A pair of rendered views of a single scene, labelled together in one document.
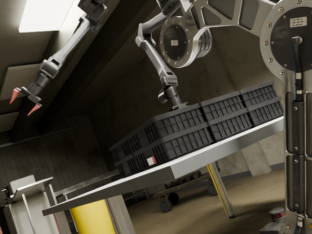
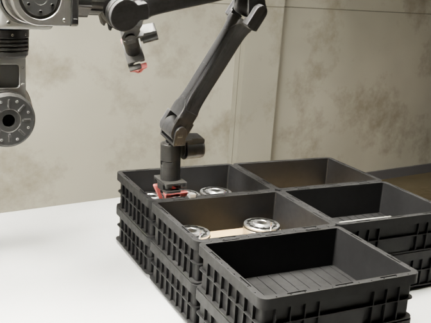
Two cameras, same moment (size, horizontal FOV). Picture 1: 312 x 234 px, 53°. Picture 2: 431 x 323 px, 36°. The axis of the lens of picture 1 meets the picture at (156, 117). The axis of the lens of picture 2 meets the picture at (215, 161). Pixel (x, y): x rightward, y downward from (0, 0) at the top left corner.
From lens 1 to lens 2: 2.77 m
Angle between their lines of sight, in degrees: 94
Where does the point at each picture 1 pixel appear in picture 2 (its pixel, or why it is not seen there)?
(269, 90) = (244, 307)
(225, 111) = (174, 252)
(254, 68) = not seen: outside the picture
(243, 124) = (183, 302)
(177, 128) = (130, 209)
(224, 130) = (162, 277)
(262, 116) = not seen: outside the picture
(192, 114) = (145, 210)
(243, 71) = not seen: outside the picture
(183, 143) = (127, 235)
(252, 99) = (212, 283)
